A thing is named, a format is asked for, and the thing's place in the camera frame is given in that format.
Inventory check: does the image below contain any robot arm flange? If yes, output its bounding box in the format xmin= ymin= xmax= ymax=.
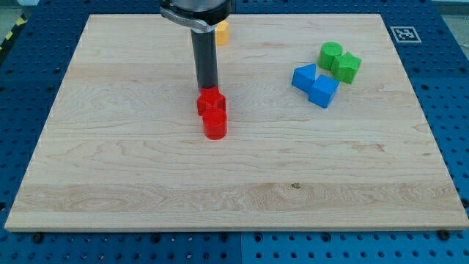
xmin=159 ymin=0 xmax=232 ymax=33

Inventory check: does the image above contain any blue triangle block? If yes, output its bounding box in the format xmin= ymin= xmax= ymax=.
xmin=292 ymin=64 xmax=317 ymax=93

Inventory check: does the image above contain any red cylinder block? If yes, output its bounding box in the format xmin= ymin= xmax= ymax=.
xmin=202 ymin=108 xmax=227 ymax=140

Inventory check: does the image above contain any red star block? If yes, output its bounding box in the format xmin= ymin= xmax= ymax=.
xmin=196 ymin=86 xmax=226 ymax=116

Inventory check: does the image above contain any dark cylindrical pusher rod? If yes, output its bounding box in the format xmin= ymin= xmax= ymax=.
xmin=191 ymin=30 xmax=218 ymax=89

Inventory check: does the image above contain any blue cube block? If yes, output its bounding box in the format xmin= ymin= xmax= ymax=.
xmin=309 ymin=75 xmax=340 ymax=109

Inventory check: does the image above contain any yellow block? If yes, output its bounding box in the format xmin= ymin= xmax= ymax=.
xmin=215 ymin=21 xmax=230 ymax=45

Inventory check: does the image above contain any wooden board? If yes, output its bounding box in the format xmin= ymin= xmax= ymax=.
xmin=5 ymin=14 xmax=468 ymax=232

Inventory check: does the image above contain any green cylinder block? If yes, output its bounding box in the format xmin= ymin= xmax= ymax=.
xmin=317 ymin=42 xmax=343 ymax=70

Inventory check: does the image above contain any green star block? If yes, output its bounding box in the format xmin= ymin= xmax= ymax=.
xmin=330 ymin=52 xmax=362 ymax=84

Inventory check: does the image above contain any fiducial marker tag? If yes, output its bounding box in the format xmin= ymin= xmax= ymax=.
xmin=390 ymin=26 xmax=421 ymax=43

